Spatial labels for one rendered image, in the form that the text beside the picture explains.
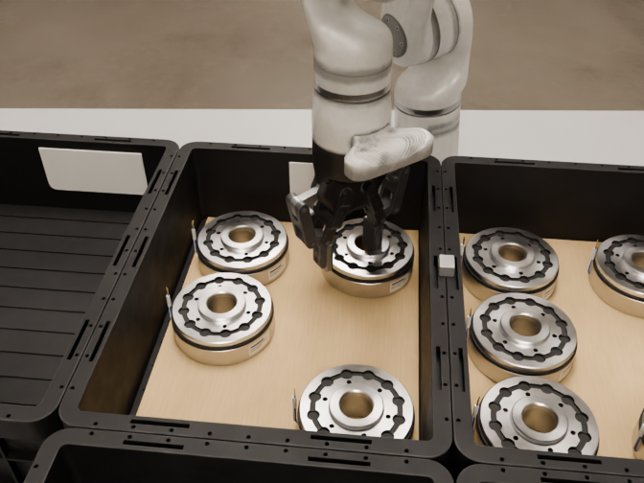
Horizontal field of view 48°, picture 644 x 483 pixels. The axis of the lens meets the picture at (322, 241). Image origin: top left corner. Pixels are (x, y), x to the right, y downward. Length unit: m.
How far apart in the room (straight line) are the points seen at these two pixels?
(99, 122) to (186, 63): 1.81
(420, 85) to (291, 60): 2.19
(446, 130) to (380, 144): 0.38
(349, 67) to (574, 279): 0.38
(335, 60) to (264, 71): 2.46
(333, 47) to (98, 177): 0.40
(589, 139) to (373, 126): 0.76
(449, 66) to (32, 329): 0.61
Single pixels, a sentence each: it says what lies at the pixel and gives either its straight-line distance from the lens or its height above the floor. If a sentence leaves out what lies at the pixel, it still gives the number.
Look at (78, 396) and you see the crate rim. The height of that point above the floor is 0.93.
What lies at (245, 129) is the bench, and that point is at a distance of 1.32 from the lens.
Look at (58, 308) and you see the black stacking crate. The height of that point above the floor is 0.83.
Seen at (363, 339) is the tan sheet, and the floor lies 0.83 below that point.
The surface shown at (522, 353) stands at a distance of 0.71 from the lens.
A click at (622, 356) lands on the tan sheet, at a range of 0.79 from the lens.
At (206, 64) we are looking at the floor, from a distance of 3.16.
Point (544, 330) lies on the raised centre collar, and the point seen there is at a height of 0.87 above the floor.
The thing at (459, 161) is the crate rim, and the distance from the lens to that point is 0.82.
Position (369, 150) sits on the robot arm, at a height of 1.04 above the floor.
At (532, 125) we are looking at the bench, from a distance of 1.38.
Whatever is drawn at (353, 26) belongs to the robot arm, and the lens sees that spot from 0.63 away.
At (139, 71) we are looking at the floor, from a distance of 3.16.
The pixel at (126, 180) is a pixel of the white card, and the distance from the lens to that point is 0.90.
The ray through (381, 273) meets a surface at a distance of 0.77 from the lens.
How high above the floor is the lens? 1.38
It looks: 40 degrees down
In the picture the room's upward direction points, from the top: straight up
